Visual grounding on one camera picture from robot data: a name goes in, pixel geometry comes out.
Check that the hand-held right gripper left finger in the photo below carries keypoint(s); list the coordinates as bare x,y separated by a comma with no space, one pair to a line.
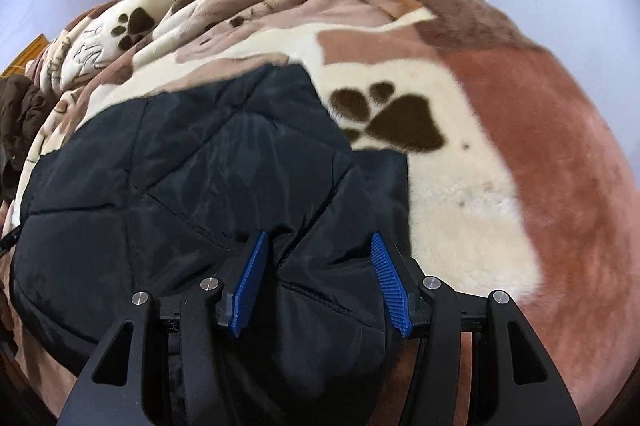
252,278

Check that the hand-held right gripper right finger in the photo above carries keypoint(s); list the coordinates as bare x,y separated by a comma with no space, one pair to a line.
392,286

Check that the black padded jacket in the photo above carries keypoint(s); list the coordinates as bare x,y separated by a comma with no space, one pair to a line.
200,176

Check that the paw print fleece blanket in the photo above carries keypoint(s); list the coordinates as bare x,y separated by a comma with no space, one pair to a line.
475,206

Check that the dark brown fuzzy cloth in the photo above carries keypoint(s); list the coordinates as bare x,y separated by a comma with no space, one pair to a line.
20,115

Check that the wooden bed frame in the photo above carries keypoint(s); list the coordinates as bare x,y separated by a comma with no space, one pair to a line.
27,55

